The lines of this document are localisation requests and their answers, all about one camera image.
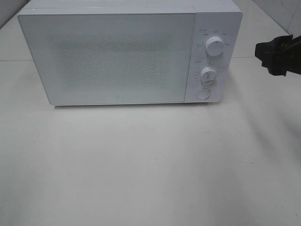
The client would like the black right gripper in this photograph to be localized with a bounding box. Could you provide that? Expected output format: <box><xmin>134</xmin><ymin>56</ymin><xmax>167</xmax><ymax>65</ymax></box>
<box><xmin>254</xmin><ymin>35</ymin><xmax>301</xmax><ymax>76</ymax></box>

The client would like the white timer knob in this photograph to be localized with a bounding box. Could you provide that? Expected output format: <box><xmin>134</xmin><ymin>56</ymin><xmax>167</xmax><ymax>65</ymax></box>
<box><xmin>200</xmin><ymin>66</ymin><xmax>218</xmax><ymax>83</ymax></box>

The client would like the round white door release button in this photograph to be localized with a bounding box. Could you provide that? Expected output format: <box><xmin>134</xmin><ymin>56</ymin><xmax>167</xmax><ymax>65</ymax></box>
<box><xmin>196</xmin><ymin>88</ymin><xmax>211</xmax><ymax>100</ymax></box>

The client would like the upper white power knob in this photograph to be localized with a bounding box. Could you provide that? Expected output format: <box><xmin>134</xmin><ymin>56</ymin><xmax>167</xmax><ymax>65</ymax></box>
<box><xmin>205</xmin><ymin>35</ymin><xmax>225</xmax><ymax>57</ymax></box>

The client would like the white microwave oven body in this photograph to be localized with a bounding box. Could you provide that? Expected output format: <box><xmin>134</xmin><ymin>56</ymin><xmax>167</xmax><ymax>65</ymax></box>
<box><xmin>18</xmin><ymin>0</ymin><xmax>243</xmax><ymax>105</ymax></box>

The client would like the white microwave door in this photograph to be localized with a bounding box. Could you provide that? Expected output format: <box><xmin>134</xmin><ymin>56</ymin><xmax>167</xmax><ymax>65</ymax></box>
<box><xmin>19</xmin><ymin>14</ymin><xmax>195</xmax><ymax>105</ymax></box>

